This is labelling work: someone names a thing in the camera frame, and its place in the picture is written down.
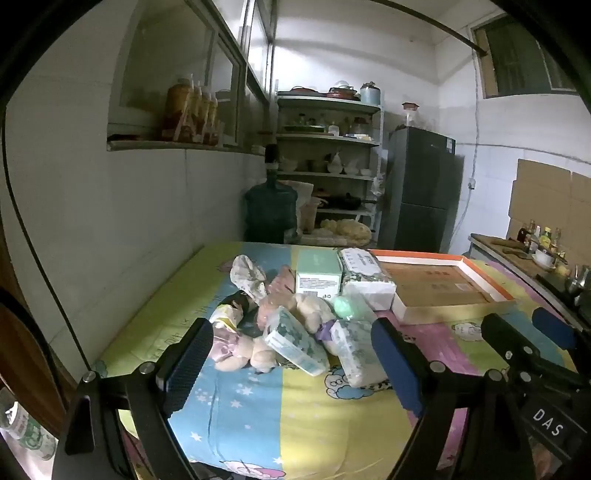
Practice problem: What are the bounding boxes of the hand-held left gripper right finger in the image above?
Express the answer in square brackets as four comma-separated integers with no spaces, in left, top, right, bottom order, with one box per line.
[370,318,532,480]

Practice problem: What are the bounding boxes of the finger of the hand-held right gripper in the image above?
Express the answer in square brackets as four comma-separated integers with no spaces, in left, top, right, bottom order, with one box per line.
[532,306,591,370]
[481,313,579,389]

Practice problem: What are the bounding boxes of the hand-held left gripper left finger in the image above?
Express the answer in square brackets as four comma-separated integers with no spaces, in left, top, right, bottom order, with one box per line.
[51,318,215,480]

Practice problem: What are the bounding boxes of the beige plush toy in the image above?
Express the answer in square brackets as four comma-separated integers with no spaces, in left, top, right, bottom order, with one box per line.
[210,323,282,374]

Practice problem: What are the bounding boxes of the green sponge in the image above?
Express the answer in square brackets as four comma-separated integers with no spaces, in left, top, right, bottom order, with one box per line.
[332,295,377,321]

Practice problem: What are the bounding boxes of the shallow orange rim cardboard box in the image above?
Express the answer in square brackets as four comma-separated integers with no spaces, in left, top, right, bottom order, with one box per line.
[369,249,518,324]

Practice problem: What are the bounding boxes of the white plush toy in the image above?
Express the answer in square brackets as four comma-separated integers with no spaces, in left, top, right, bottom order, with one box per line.
[288,293,342,356]

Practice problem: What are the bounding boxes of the small green floral tissue pack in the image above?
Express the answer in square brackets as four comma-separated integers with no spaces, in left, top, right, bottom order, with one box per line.
[263,307,331,377]

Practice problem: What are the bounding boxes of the floral cloth bag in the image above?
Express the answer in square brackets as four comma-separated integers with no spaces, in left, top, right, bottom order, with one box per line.
[231,255,269,301]

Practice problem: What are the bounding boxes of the pink soft package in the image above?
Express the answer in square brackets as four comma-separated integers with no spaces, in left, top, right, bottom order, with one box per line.
[265,267,298,319]

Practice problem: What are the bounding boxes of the dark gas stove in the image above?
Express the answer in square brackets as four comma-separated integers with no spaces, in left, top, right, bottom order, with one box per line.
[536,274,591,324]

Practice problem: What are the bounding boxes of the small white floral tissue pack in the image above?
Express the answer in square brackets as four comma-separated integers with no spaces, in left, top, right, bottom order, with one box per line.
[330,318,389,388]

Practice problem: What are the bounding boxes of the metal kettle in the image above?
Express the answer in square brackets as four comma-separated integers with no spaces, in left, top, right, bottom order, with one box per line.
[564,264,591,298]

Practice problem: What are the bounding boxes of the yellow white packet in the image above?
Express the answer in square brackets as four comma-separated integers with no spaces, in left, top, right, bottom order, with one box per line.
[210,305,244,330]

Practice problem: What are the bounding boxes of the white bowl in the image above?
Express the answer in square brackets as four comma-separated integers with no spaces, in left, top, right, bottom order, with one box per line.
[531,249,558,271]

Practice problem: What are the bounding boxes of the kitchen counter cabinet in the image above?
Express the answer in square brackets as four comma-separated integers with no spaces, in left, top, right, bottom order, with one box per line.
[468,233,591,333]

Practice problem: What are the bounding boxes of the row of condiment bottles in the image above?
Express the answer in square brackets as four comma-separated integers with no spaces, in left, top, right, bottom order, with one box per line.
[516,219,565,254]

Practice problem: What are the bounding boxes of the large floral tissue pack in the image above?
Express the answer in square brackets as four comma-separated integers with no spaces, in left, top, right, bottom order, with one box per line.
[338,248,398,311]

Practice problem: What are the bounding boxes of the cartoon printed bedsheet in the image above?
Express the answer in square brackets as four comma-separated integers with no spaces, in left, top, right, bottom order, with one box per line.
[92,240,580,480]

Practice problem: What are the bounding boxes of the mint green carton box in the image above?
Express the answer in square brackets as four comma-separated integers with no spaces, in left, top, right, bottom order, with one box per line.
[295,248,345,296]

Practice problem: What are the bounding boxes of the yellow lumpy bundle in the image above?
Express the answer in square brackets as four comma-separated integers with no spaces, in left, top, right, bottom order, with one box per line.
[321,218,372,241]

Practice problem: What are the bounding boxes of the brown wooden furniture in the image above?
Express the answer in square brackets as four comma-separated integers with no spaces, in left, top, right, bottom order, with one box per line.
[0,286,79,439]

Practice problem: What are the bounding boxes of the dark refrigerator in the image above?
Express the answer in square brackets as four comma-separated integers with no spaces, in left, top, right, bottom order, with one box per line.
[376,127,465,254]

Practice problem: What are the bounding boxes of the green label plastic bottle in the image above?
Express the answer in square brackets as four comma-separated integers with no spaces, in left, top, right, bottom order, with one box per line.
[0,388,58,462]

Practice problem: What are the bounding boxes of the black frying pan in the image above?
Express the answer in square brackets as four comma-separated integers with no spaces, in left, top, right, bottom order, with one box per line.
[318,194,377,211]

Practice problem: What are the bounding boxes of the blue water jug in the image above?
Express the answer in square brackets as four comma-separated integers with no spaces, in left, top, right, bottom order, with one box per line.
[244,175,298,243]

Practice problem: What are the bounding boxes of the translucent plastic bucket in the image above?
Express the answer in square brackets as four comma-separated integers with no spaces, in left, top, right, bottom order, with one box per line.
[300,196,321,234]

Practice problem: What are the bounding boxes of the white carton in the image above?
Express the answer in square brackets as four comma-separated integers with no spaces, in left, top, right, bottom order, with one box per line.
[281,181,315,208]

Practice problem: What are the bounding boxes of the black water jug pump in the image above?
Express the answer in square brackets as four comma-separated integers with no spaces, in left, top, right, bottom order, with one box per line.
[264,144,281,180]

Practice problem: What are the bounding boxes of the metal shelf rack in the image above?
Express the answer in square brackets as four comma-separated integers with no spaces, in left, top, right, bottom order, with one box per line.
[274,90,385,245]

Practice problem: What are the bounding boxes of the barred window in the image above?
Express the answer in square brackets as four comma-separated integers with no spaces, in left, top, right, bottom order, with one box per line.
[471,14,580,100]

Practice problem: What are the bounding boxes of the red bowl stack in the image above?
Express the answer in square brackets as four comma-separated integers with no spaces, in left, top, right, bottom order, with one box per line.
[325,80,361,100]

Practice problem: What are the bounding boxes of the dark metal rod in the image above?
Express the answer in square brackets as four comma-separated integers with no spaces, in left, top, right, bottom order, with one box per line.
[406,0,489,56]

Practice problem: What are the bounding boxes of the cardboard sheets on wall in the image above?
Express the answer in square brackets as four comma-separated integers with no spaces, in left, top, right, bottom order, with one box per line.
[508,158,591,241]

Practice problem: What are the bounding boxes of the metal frame glass window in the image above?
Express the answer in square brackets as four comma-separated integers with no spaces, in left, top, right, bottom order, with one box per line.
[108,0,278,151]

